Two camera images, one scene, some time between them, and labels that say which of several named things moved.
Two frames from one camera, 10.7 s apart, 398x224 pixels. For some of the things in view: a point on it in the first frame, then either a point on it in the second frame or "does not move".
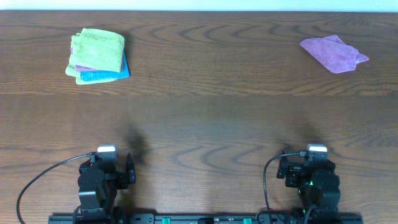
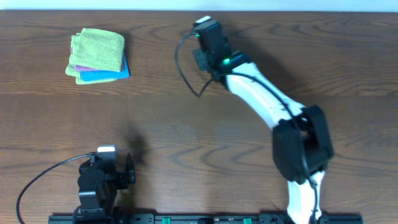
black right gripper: [293, 170] -> [198, 58]
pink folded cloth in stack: [83, 68] does not move
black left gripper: [123, 177] does not move
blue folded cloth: [96, 75] does not move
